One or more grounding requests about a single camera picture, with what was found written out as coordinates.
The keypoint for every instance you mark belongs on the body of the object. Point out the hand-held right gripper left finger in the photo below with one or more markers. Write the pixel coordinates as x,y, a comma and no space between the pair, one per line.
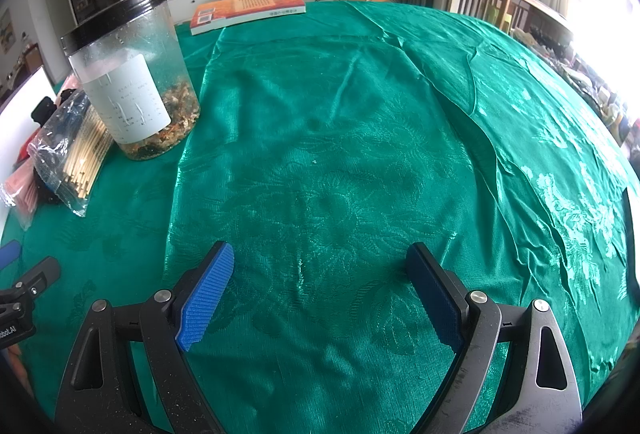
207,294

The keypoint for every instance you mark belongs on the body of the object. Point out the white cardboard box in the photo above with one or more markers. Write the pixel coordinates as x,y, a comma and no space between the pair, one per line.
25,98

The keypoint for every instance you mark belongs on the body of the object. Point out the wooden dining chair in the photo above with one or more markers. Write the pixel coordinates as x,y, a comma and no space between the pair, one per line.
31,61

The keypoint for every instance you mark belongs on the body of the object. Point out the orange book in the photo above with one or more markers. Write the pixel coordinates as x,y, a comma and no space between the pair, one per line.
245,6

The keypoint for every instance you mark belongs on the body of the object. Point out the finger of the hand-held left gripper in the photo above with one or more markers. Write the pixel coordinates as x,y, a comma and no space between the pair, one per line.
9,255
40,275

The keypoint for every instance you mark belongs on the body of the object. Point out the clear bag of wooden chopsticks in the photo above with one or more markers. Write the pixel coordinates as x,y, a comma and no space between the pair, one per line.
75,148

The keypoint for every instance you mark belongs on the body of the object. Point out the clear jar with black lid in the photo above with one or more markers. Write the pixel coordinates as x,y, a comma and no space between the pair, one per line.
135,103

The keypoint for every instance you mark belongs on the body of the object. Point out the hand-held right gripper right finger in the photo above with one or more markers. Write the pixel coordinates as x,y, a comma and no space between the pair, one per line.
435,299

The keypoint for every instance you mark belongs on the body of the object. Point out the row of shoes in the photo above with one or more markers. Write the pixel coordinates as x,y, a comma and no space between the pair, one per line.
590,83

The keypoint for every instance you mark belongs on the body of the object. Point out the framed wall picture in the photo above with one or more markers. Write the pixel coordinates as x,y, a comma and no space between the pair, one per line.
6,31

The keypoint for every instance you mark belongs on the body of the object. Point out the green satin tablecloth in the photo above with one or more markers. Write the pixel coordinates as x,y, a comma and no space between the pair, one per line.
325,138

